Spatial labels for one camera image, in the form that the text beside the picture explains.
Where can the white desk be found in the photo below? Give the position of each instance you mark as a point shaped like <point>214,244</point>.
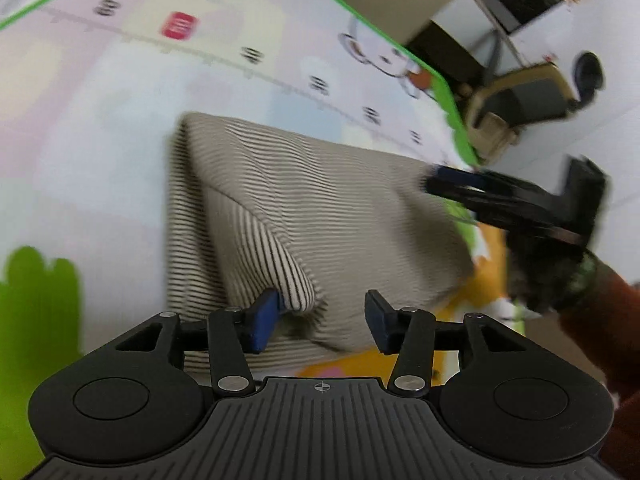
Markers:
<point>480,12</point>

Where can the printed play mat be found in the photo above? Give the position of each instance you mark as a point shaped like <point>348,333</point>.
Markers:
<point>100,125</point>

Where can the person's right hand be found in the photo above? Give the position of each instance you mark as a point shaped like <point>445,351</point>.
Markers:
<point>547,272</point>

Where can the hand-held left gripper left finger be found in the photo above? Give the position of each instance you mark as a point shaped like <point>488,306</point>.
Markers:
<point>263,321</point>

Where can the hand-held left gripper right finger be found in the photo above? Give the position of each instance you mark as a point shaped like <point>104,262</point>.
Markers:
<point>378,324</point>

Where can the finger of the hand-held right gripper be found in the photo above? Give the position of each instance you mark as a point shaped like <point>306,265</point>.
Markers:
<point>457,174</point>
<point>465,196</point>

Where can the beige striped shirt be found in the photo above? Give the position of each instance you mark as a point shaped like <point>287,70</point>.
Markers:
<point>320,210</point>

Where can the black round stand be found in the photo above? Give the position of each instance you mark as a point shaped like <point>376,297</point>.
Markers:
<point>587,75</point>

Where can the beige chair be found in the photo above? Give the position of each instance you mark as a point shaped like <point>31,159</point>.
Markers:
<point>525,97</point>

